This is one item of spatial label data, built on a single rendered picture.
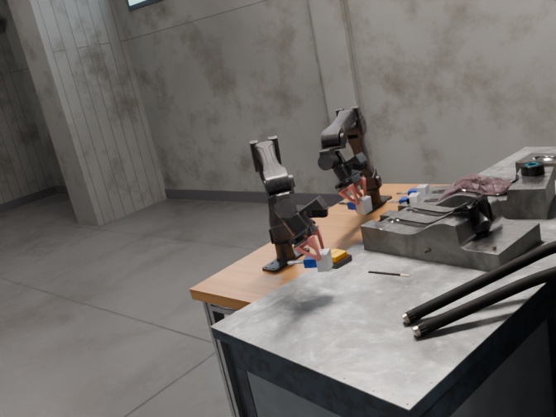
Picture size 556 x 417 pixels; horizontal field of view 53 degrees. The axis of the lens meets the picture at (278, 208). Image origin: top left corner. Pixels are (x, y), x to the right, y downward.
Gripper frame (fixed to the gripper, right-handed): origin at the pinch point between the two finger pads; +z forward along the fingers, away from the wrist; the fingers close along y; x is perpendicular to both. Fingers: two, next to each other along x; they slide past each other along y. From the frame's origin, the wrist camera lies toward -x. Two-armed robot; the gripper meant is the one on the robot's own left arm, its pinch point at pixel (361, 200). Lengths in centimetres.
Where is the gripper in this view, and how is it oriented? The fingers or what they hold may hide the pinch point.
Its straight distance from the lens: 204.6
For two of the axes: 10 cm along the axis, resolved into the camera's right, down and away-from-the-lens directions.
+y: 6.6, -3.4, 6.7
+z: 5.2, 8.5, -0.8
